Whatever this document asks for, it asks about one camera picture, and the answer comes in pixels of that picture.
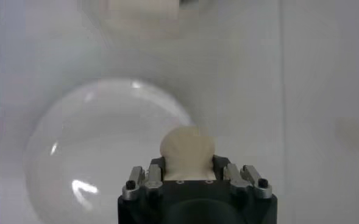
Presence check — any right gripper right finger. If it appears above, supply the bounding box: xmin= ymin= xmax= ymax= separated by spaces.
xmin=211 ymin=155 xmax=273 ymax=200

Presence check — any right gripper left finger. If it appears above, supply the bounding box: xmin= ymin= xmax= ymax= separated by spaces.
xmin=121 ymin=156 xmax=167 ymax=201

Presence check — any white steamed baozi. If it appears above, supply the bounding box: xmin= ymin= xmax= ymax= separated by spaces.
xmin=159 ymin=125 xmax=218 ymax=181

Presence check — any round white plate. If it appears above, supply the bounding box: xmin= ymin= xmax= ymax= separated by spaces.
xmin=23 ymin=78 xmax=199 ymax=224

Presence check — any cream electric cooking pot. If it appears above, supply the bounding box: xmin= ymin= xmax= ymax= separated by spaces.
xmin=81 ymin=0 xmax=220 ymax=41

